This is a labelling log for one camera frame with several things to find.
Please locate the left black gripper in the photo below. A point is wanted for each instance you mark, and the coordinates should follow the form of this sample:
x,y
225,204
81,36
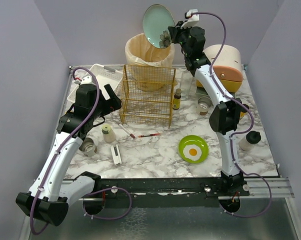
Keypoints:
x,y
110,103

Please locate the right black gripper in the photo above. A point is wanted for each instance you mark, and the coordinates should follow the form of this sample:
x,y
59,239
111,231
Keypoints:
x,y
174,32

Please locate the light blue flower plate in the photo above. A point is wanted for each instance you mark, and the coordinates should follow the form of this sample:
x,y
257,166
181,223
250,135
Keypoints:
x,y
156,21

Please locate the green fried egg plate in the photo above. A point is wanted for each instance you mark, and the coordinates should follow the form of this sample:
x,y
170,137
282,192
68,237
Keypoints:
x,y
193,149

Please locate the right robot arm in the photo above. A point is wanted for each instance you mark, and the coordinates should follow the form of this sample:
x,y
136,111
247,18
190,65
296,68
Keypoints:
x,y
226,113

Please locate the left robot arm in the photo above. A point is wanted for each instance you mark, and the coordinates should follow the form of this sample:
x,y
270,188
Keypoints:
x,y
47,200

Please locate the white plastic basket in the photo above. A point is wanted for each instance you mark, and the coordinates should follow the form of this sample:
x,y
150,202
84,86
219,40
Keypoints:
x,y
104,75

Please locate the clear shaker green lid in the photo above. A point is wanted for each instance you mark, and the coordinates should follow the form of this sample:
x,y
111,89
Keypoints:
x,y
108,133

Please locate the white red marker pen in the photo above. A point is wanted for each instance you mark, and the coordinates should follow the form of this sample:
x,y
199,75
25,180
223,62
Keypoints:
x,y
127,131

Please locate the clear glass oil bottle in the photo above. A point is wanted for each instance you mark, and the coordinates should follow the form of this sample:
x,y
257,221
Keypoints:
x,y
186,83

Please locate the bin with plastic bag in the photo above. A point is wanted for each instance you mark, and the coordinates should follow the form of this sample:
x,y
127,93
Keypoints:
x,y
145,62

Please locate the red filled tube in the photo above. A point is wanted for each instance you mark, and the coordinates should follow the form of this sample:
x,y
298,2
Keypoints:
x,y
149,135

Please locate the round drawer organizer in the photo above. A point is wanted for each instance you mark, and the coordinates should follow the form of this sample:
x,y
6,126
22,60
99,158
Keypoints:
x,y
228,68

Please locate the white rectangular case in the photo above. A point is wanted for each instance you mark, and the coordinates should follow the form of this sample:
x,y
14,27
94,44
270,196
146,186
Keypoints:
x,y
116,156

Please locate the small yellow label bottle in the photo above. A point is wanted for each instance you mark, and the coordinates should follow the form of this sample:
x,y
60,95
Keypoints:
x,y
177,99

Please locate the gold spice jar black cap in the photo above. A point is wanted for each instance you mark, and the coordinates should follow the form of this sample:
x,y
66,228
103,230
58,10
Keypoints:
x,y
244,110

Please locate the white bottle black lid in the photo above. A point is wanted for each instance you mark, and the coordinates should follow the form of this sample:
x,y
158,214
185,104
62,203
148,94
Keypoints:
x,y
250,140

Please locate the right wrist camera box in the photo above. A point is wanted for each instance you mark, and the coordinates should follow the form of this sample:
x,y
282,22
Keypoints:
x,y
191,19

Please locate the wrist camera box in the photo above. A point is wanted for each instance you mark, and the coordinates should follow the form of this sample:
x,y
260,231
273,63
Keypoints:
x,y
191,19
86,80

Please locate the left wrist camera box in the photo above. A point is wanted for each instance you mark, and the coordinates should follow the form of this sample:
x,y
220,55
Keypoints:
x,y
86,80

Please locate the gold wire rack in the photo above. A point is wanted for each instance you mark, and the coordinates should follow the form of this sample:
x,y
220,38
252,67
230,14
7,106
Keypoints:
x,y
146,94

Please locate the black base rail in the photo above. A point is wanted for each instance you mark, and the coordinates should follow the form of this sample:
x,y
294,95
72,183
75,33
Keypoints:
x,y
160,192

